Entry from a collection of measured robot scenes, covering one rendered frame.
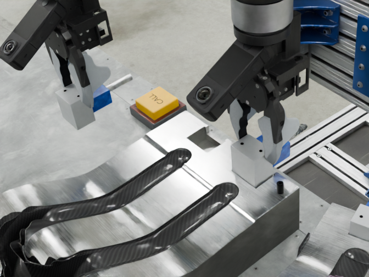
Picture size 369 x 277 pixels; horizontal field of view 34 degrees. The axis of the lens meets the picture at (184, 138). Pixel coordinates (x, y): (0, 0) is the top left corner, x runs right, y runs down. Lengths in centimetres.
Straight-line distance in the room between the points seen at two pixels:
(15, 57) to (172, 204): 31
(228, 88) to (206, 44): 212
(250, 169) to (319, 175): 101
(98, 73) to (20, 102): 37
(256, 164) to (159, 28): 223
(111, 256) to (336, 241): 31
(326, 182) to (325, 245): 100
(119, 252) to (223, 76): 27
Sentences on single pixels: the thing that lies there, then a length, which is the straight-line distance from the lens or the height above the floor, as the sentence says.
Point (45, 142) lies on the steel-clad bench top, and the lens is 118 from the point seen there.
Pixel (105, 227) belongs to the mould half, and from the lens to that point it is 85.
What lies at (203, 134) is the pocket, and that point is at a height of 87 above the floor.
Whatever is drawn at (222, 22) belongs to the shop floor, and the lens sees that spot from 302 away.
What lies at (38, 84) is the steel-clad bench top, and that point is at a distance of 135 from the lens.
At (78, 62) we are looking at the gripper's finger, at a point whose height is 104.
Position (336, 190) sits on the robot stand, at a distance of 183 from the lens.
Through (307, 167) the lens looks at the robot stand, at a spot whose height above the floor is 21.
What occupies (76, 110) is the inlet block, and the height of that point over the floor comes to 94.
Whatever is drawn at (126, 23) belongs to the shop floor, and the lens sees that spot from 313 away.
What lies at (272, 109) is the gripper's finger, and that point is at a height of 103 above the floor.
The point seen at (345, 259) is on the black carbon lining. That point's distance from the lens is 85.
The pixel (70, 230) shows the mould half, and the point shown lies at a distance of 83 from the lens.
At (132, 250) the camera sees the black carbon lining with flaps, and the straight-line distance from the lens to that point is 83.
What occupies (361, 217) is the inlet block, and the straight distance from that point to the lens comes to 87.
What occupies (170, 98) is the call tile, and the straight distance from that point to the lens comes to 115.
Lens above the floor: 152
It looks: 41 degrees down
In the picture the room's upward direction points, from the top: 9 degrees counter-clockwise
